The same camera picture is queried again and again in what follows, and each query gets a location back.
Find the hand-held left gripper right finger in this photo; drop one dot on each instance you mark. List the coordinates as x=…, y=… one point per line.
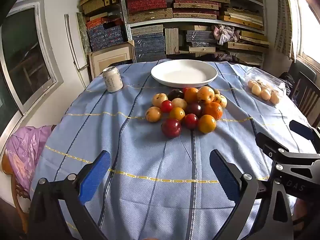
x=222, y=172

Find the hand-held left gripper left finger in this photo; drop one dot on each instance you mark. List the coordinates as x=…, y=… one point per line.
x=96, y=172

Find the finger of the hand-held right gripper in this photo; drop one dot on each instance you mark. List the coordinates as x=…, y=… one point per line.
x=301, y=129
x=268, y=143

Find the yellow plum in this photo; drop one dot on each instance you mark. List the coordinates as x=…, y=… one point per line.
x=177, y=113
x=207, y=123

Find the small tan apple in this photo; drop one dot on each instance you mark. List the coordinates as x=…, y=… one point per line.
x=216, y=91

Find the orange-yellow persimmon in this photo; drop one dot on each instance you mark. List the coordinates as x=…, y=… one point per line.
x=205, y=94

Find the small red cherry tomato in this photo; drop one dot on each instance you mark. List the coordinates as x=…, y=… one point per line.
x=185, y=90

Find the dark brown mangosteen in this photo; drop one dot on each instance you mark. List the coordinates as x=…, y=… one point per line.
x=175, y=94

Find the white plate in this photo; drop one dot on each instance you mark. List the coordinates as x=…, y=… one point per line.
x=183, y=75

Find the person's right hand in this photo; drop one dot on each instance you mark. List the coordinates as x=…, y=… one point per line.
x=298, y=208

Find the dark wooden chair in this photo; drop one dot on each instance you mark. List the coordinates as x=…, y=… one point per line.
x=307, y=92

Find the beige egg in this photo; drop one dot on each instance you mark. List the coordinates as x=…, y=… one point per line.
x=265, y=94
x=256, y=90
x=274, y=98
x=250, y=83

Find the dark cloth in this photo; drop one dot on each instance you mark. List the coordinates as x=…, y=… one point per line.
x=286, y=82

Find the blue striped tablecloth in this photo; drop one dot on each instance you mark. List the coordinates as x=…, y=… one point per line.
x=150, y=167

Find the clear plastic egg box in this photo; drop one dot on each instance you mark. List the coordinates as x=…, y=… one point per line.
x=270, y=78

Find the pink blanket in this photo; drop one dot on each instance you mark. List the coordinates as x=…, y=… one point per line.
x=22, y=150

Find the brown wooden chair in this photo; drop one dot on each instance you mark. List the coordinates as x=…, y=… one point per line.
x=7, y=166

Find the white drink can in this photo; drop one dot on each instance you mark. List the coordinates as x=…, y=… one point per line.
x=112, y=81

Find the bright window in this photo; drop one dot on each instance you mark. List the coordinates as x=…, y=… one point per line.
x=310, y=30

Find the brown patterned curtain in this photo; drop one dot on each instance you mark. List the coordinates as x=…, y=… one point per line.
x=285, y=25

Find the pink cloth bundle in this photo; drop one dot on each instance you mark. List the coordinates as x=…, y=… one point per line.
x=223, y=33

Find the stack of yellow wooden boxes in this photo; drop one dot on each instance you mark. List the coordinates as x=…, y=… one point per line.
x=242, y=17

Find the stack of dark slate boxes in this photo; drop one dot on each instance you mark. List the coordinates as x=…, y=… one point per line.
x=200, y=36

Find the white strip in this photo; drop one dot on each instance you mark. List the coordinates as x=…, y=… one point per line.
x=71, y=45

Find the green marble slab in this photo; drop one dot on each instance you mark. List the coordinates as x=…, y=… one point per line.
x=83, y=40

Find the stack of blue orange boxes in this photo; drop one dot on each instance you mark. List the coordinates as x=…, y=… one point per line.
x=105, y=36

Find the stack of blue patterned boxes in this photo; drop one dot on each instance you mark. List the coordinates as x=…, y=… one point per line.
x=148, y=45

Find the white framed window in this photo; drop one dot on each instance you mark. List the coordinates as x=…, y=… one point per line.
x=22, y=55

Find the pale wooden box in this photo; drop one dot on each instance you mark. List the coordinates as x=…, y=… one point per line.
x=172, y=41

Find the white metal shelving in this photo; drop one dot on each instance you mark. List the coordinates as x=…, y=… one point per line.
x=195, y=20

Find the stack of woven tan boxes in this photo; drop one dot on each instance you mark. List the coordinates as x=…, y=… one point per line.
x=150, y=16

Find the stack of yellow-brown boxes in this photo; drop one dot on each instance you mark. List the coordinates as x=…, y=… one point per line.
x=95, y=3

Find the stack of red patterned boxes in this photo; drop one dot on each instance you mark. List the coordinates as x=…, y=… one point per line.
x=146, y=2

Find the beige picture frame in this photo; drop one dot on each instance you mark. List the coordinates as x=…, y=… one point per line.
x=112, y=55

